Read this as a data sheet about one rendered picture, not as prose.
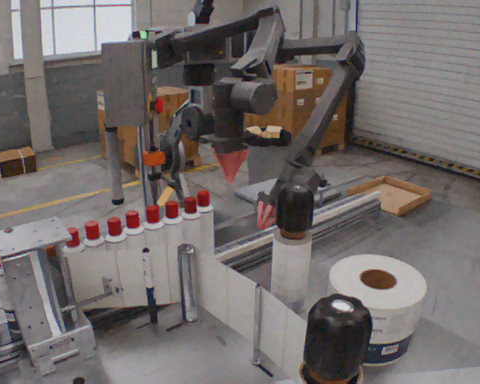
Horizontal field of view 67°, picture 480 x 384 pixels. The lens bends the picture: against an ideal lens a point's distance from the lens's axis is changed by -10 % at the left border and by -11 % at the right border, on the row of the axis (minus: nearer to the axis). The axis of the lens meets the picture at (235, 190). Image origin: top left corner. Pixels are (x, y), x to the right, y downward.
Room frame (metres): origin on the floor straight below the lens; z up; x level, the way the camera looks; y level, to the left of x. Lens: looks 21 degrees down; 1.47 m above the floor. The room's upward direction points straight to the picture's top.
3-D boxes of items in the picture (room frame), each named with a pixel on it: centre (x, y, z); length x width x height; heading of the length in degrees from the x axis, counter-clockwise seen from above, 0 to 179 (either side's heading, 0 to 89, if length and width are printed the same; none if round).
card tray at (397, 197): (1.57, -0.68, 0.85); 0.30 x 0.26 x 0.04; 128
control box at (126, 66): (0.96, 0.25, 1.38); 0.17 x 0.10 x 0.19; 3
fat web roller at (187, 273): (0.72, 0.10, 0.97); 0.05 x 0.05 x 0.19
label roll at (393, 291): (0.66, -0.29, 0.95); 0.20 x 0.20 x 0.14
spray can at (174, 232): (0.91, 0.16, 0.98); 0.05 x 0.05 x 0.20
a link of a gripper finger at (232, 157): (0.80, 0.00, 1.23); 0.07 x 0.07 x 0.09; 39
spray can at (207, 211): (0.99, 0.08, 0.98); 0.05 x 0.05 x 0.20
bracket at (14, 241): (0.62, 0.38, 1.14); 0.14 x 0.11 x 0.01; 128
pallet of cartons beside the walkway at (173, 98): (4.85, 1.10, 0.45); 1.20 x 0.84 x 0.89; 40
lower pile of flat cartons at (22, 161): (4.54, 2.88, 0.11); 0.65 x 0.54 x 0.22; 125
